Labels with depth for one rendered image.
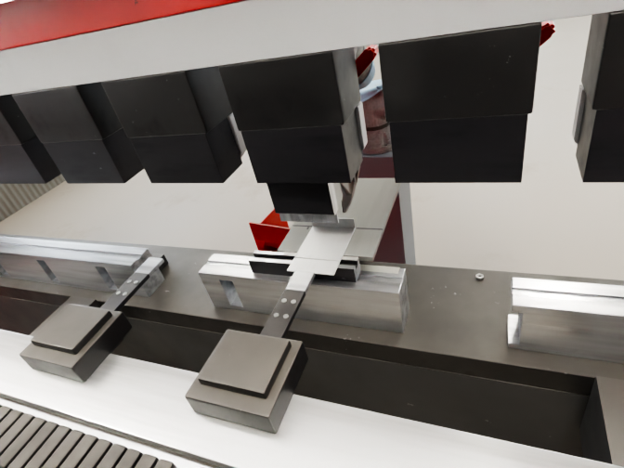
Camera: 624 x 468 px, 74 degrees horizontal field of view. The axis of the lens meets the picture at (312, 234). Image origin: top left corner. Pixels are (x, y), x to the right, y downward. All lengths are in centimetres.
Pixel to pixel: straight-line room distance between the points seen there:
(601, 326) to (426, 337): 24
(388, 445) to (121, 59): 58
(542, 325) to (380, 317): 24
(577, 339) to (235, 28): 61
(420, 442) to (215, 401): 24
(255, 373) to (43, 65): 54
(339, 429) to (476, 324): 33
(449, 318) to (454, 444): 29
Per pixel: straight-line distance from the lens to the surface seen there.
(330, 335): 75
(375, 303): 70
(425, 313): 77
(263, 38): 52
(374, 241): 72
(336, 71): 50
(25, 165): 94
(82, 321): 75
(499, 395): 78
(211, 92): 63
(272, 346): 55
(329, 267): 69
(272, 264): 74
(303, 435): 53
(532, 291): 69
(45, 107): 80
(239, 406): 53
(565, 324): 68
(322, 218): 65
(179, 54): 58
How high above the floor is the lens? 144
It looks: 35 degrees down
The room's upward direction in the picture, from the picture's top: 14 degrees counter-clockwise
